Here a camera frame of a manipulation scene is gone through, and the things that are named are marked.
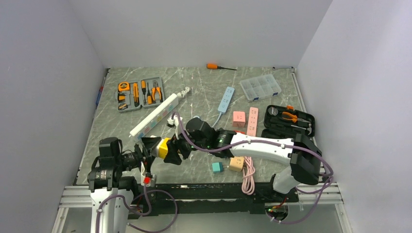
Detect orange handled pliers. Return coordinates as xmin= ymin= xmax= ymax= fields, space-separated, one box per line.
xmin=281 ymin=111 xmax=312 ymax=125

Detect pink power cable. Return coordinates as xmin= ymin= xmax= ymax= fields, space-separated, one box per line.
xmin=241 ymin=157 xmax=257 ymax=196

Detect steel claw hammer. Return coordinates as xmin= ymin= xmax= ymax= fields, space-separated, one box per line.
xmin=291 ymin=124 xmax=315 ymax=136

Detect black plastic tool case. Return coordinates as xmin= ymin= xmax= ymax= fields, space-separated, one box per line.
xmin=261 ymin=105 xmax=316 ymax=139

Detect clear plastic organizer box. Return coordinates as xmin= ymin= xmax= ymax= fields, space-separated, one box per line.
xmin=240 ymin=74 xmax=282 ymax=101

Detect pink cube socket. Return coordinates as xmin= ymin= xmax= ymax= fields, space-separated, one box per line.
xmin=232 ymin=111 xmax=246 ymax=128

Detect orange handled screwdriver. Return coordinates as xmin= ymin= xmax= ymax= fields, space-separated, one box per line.
xmin=206 ymin=64 xmax=237 ymax=71

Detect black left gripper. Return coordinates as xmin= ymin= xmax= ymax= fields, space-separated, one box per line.
xmin=115 ymin=137 xmax=160 ymax=173

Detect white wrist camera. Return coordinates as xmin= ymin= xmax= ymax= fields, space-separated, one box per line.
xmin=139 ymin=162 xmax=157 ymax=187
xmin=167 ymin=115 xmax=184 ymax=140

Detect light blue power strip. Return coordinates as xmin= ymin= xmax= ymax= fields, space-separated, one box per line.
xmin=218 ymin=86 xmax=235 ymax=115

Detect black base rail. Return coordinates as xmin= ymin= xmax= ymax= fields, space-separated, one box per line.
xmin=128 ymin=183 xmax=300 ymax=216

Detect white power strip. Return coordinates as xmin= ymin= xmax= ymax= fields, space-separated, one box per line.
xmin=129 ymin=93 xmax=179 ymax=142

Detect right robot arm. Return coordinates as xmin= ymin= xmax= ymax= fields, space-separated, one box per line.
xmin=158 ymin=113 xmax=334 ymax=201

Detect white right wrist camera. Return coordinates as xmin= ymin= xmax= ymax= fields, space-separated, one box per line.
xmin=167 ymin=115 xmax=184 ymax=140

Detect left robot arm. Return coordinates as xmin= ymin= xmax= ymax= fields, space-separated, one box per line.
xmin=87 ymin=136 xmax=162 ymax=233

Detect beige cube socket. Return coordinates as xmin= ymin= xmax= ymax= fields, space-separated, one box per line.
xmin=228 ymin=156 xmax=245 ymax=172

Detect grey tool tray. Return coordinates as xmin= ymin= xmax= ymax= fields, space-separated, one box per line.
xmin=114 ymin=77 xmax=165 ymax=113

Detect yellow cube socket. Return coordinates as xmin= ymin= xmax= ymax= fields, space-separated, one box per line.
xmin=156 ymin=137 xmax=170 ymax=159

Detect teal plug adapter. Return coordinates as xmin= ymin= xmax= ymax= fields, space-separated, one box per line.
xmin=212 ymin=162 xmax=223 ymax=173

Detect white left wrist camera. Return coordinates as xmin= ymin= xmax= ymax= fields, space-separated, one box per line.
xmin=139 ymin=162 xmax=157 ymax=187

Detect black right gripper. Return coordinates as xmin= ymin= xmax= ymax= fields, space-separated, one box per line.
xmin=164 ymin=126 xmax=210 ymax=165

